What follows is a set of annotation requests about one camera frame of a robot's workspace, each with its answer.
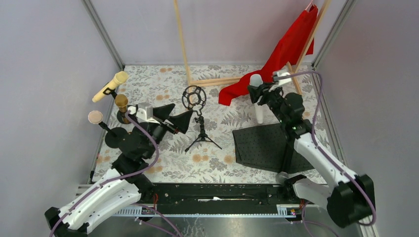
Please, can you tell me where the white microphone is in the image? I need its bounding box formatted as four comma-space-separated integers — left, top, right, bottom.
250, 74, 263, 124

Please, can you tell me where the black tripod shock-mount stand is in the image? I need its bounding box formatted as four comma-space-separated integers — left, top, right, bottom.
181, 85, 222, 152

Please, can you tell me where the gold microphone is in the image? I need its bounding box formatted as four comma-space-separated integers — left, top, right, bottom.
115, 94, 130, 124

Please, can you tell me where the cream yellow microphone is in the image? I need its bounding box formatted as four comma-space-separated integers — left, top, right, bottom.
92, 71, 128, 103

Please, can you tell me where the pink microphone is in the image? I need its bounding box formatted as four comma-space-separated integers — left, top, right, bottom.
87, 111, 103, 124

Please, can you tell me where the black round-base mic stand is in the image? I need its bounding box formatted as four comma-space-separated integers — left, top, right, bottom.
98, 121, 128, 149

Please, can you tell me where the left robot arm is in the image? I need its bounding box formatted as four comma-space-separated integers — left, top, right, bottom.
44, 103, 193, 237

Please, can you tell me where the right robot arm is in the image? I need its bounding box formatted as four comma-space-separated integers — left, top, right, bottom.
248, 83, 377, 228

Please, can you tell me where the dark perforated foam mat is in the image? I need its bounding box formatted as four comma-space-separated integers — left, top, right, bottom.
232, 123, 314, 174

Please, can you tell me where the red cloth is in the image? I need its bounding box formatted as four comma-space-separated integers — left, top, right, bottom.
218, 5, 318, 106

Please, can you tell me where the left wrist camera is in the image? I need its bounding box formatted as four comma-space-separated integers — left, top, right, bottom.
127, 103, 157, 122

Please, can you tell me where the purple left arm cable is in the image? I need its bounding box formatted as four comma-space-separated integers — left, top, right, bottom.
48, 111, 161, 237

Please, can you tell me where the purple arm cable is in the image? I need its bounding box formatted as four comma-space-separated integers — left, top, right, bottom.
48, 111, 161, 237
278, 70, 377, 226

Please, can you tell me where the wooden rack frame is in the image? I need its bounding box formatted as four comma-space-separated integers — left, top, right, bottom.
173, 0, 331, 87

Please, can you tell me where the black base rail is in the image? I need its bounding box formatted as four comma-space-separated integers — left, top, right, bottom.
139, 183, 302, 210

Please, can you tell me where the grey slotted cable duct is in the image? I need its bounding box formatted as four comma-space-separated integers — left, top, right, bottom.
112, 205, 301, 219

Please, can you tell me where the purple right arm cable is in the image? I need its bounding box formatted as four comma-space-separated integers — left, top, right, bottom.
278, 70, 377, 226

